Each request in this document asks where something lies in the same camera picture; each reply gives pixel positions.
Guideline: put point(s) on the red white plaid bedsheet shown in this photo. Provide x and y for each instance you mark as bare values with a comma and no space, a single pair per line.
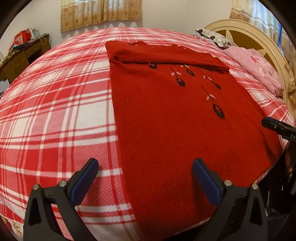
59,113

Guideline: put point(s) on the beige side window curtain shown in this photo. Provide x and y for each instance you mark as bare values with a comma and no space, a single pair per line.
256,14

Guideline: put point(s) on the cream wooden headboard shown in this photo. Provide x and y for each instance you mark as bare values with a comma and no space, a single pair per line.
247,36

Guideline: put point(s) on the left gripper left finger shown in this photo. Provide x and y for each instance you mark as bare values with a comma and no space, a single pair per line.
40,222

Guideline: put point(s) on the white paper shopping bag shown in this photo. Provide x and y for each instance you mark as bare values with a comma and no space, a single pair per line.
4,85

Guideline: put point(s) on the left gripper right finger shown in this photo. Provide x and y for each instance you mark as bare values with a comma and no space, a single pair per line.
240,213

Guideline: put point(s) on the red gift bag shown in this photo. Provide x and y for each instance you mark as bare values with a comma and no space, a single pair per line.
22,37

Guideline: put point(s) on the red knitted sweater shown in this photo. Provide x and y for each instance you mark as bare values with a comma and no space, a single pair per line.
173,105

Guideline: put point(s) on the grey patterned pillow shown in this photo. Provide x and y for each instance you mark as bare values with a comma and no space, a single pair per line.
219,40

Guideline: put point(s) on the brown wooden desk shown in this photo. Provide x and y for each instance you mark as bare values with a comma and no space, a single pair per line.
19,60

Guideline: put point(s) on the pink floral folded blanket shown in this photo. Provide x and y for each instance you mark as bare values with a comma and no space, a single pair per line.
256,65

